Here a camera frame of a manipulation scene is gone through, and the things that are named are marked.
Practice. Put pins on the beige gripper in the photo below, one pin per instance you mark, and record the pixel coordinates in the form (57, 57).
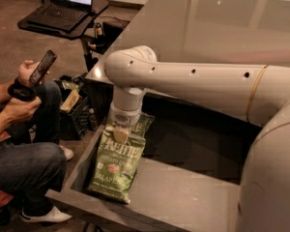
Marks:
(125, 117)

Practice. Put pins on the green jalapeno chip bag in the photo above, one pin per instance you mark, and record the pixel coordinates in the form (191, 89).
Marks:
(116, 165)

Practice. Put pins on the black ring controller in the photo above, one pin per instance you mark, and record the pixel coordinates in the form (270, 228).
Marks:
(25, 93)

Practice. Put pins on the black smartphone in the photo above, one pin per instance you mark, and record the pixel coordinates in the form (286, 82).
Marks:
(43, 67)

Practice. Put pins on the person's right forearm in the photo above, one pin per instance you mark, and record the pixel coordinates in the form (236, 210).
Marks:
(4, 95)

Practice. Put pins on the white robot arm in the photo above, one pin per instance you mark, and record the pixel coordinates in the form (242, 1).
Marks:
(223, 93)

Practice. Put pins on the open grey drawer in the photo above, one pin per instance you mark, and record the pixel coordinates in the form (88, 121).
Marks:
(188, 181)

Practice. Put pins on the person's left hand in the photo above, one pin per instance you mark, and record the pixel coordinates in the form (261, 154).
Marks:
(17, 111)

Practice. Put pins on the person's right hand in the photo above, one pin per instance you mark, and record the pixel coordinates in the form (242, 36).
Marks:
(25, 70)

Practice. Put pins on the black plastic crate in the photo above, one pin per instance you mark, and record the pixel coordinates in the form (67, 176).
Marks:
(75, 123)

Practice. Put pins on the white sneaker far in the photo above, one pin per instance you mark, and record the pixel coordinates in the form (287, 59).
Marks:
(69, 154)

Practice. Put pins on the white sneaker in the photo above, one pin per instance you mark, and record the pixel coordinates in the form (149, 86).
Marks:
(69, 154)
(53, 216)

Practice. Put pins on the tan package in crate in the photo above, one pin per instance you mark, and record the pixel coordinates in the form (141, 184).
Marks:
(70, 101)

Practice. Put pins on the person's blue jeans legs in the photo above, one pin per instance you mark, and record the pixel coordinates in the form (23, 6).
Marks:
(31, 162)

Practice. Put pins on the white sneaker near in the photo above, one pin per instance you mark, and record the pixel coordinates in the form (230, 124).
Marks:
(53, 216)

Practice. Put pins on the black box under stand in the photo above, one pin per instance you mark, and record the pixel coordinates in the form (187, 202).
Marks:
(106, 33)

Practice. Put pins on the black laptop stand table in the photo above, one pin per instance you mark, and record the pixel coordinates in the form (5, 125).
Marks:
(77, 33)

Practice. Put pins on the black laptop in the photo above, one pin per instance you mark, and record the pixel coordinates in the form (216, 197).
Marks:
(64, 15)

